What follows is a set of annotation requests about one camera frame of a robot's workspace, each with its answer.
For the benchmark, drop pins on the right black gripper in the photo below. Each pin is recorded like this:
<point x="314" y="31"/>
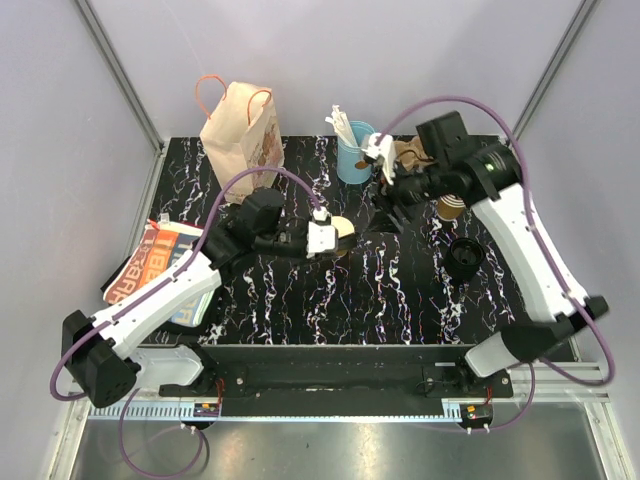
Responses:
<point x="389" y="196"/>

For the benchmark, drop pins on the single brown paper cup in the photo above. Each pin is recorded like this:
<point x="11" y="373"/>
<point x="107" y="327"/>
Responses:
<point x="342" y="225"/>

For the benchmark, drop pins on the printed kraft paper bag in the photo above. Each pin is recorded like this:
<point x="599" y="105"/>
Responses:
<point x="242" y="131"/>

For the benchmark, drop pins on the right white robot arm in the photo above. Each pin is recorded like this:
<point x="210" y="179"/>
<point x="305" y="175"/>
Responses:
<point x="489" y="178"/>

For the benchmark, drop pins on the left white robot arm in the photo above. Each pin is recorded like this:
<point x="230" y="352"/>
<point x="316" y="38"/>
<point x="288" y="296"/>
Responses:
<point x="105" y="353"/>

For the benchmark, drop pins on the stacked paper coffee cups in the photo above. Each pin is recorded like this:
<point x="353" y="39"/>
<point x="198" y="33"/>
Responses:
<point x="449" y="207"/>

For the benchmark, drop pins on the bottom pulp cup carrier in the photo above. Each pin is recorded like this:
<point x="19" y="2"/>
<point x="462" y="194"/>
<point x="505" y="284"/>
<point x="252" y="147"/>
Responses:
<point x="410" y="154"/>

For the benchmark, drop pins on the blue cylindrical stirrer holder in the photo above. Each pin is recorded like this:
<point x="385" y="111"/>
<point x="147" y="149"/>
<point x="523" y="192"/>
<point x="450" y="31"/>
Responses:
<point x="348" y="156"/>

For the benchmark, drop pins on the stacked black cup lids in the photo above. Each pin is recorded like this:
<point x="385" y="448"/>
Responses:
<point x="463" y="259"/>

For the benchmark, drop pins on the black marble pattern mat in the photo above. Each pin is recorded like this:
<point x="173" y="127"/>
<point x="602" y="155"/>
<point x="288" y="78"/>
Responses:
<point x="390" y="289"/>

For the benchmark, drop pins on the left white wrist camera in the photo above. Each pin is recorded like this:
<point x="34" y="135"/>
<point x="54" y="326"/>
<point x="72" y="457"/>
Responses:
<point x="322" y="236"/>

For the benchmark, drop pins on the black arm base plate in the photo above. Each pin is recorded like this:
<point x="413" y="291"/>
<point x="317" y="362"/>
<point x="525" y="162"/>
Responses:
<point x="430" y="370"/>

